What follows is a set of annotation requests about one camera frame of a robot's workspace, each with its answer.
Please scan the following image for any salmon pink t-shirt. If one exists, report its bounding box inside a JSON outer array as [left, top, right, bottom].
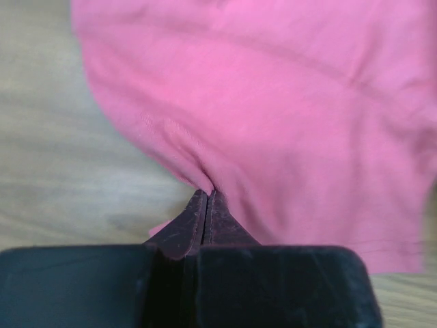
[[71, 1, 436, 273]]

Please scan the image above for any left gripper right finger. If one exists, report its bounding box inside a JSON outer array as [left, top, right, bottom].
[[196, 192, 383, 327]]

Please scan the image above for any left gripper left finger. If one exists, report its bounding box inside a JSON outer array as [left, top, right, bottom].
[[1, 191, 208, 327]]

